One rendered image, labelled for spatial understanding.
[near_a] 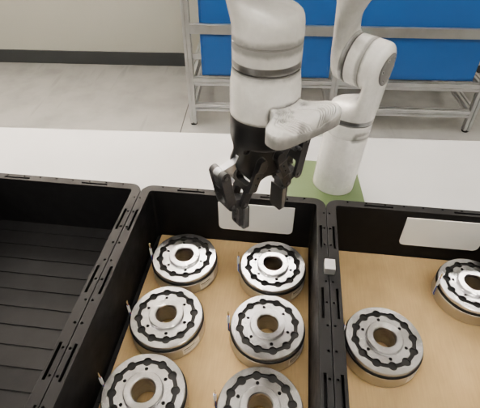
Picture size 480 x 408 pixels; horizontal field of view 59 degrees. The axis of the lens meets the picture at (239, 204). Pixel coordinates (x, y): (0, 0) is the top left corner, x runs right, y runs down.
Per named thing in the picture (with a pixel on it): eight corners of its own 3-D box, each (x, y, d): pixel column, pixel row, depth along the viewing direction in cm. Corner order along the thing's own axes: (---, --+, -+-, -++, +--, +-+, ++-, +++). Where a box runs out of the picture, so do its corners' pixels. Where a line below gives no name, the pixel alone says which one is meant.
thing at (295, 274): (244, 240, 70) (244, 238, 70) (304, 246, 69) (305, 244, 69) (236, 290, 63) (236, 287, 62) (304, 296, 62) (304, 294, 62)
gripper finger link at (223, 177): (214, 160, 47) (229, 193, 52) (202, 170, 47) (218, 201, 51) (229, 172, 45) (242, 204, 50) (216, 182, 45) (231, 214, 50)
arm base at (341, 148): (308, 171, 99) (322, 105, 88) (346, 170, 100) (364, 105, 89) (318, 196, 92) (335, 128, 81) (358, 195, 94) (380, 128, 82)
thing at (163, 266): (162, 233, 72) (162, 231, 71) (220, 238, 71) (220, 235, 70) (145, 280, 64) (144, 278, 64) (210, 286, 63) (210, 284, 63)
